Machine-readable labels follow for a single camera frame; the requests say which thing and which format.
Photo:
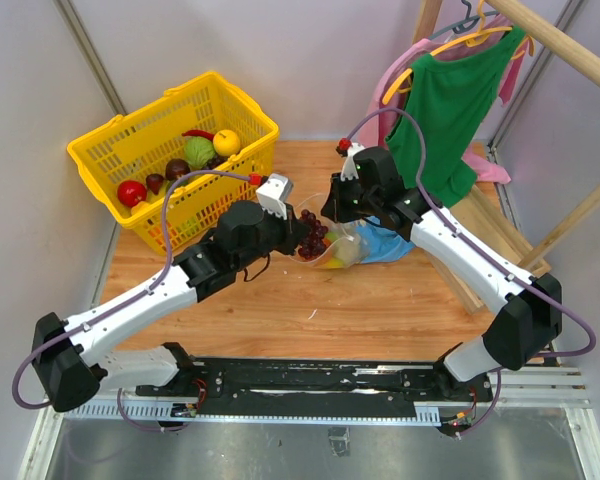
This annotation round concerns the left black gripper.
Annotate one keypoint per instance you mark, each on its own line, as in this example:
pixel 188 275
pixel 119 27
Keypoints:
pixel 293 230

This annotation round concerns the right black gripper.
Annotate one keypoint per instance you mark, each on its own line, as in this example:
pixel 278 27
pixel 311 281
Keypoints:
pixel 334 208

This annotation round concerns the dark red toy grapes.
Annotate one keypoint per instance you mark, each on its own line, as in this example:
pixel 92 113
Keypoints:
pixel 314 245

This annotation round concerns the yellow toy banana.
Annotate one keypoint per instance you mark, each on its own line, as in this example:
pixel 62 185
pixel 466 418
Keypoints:
pixel 333 263

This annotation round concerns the white toy garlic bulb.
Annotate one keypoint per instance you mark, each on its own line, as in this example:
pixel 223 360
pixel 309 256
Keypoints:
pixel 351 252

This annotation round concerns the clear dotted zip top bag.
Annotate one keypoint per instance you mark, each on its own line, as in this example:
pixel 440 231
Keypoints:
pixel 314 203

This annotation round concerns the green toy cabbage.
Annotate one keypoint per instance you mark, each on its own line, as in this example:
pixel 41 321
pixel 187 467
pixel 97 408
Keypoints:
pixel 198 151
pixel 331 237

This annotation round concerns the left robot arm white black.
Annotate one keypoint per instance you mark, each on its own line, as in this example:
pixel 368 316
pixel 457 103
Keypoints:
pixel 70 355

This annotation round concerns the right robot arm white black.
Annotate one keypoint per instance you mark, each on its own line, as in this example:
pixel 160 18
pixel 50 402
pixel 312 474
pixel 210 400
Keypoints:
pixel 526 310

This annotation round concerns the blue cartoon print cloth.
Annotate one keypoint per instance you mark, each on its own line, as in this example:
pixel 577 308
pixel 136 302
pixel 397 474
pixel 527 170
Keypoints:
pixel 382 245

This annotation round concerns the dark toy grapes bunch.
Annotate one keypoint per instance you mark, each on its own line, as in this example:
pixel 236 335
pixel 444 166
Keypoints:
pixel 215 162

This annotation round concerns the yellow toy apple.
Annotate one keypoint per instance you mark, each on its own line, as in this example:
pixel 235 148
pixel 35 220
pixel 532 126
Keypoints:
pixel 226 143

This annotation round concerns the pink shirt on hanger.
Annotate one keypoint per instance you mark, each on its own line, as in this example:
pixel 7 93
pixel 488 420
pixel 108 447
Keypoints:
pixel 373 133

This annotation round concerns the green shirt on hanger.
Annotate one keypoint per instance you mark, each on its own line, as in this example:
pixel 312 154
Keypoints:
pixel 447 103

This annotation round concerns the dark purple toy fruit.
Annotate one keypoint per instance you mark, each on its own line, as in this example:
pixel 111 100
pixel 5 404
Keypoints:
pixel 176 168

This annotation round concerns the red toy chili pepper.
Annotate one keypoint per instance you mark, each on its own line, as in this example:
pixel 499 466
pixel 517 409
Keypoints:
pixel 198 133

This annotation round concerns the yellow plastic shopping basket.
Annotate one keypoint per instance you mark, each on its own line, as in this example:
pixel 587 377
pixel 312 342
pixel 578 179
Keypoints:
pixel 141 143

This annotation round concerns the dark red toy fig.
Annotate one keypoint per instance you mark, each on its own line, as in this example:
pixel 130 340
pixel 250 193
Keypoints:
pixel 154 183

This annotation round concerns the yellow toy bell pepper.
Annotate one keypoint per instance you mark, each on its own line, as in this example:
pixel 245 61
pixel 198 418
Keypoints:
pixel 140 207

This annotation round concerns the red toy apple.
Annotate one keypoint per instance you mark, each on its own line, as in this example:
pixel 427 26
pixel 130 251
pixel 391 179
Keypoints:
pixel 130 193

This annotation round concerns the yellow clothes hanger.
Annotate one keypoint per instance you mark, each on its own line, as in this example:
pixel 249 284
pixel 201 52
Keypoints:
pixel 440 50

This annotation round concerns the grey clothes hanger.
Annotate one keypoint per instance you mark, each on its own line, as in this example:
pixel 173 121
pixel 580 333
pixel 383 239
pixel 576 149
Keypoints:
pixel 473 21

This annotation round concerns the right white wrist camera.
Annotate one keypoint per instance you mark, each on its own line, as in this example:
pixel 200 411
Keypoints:
pixel 349 169

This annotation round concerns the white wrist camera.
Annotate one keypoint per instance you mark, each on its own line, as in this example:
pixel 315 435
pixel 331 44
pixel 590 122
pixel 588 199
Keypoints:
pixel 273 194
pixel 349 169

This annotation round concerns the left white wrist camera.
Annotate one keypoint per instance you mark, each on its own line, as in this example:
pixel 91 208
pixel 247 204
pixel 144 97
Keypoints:
pixel 273 194

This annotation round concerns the wooden clothes rack frame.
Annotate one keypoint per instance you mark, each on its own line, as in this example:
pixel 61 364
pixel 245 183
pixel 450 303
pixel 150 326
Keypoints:
pixel 550 143

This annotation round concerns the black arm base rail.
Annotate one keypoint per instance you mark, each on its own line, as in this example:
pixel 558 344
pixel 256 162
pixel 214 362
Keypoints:
pixel 317 389

